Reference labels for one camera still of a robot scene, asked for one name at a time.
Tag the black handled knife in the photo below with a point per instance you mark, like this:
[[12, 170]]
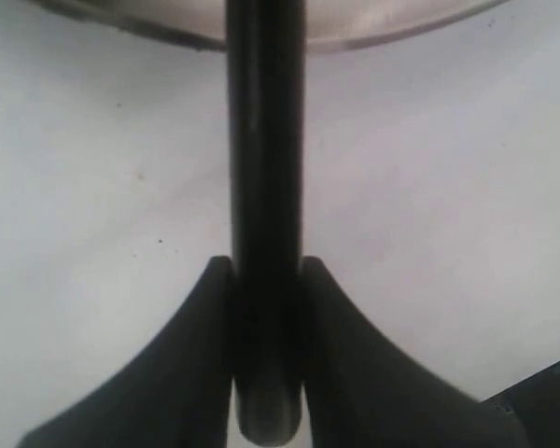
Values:
[[265, 50]]

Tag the round steel plate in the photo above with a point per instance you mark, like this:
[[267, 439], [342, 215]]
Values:
[[331, 25]]

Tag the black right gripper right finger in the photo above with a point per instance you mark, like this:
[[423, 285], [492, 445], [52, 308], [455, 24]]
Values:
[[362, 391]]

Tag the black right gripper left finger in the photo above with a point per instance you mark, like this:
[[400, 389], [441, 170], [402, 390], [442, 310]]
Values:
[[175, 393]]

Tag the dark equipment under table edge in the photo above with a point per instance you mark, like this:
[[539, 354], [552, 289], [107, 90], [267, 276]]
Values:
[[531, 408]]

